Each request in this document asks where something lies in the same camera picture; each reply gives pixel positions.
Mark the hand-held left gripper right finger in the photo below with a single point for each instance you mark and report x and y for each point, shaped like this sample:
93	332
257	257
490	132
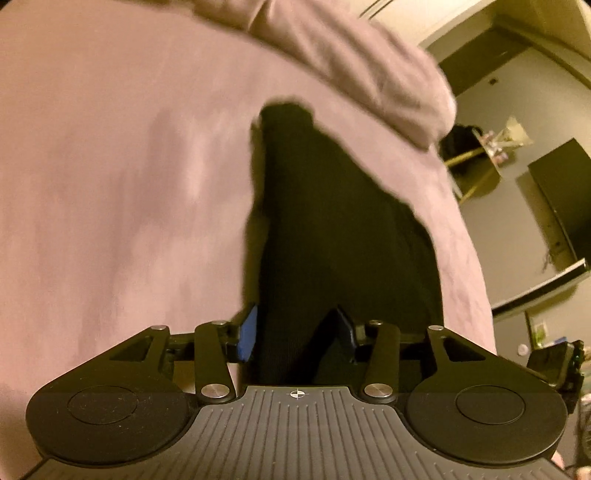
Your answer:
345	328

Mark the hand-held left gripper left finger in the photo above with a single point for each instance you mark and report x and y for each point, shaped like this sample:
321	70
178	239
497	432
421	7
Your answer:
247	339

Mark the black garment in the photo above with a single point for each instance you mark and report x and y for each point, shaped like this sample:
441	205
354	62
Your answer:
332	221

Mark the white shelf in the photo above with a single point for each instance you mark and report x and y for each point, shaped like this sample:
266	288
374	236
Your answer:
538	288

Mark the black flat screen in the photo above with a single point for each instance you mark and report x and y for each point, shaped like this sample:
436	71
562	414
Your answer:
563	198

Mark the gold-legged side table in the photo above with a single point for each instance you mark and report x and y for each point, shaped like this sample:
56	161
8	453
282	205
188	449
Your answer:
475	173

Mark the dark bag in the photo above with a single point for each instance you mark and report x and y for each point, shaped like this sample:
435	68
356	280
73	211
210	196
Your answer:
457	138

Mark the white paper bouquet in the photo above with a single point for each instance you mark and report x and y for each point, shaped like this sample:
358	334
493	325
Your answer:
510	134

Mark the crumpled purple duvet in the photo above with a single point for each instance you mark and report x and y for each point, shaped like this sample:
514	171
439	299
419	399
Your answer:
360	60

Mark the small picture frame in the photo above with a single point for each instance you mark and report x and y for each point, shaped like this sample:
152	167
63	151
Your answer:
538	328

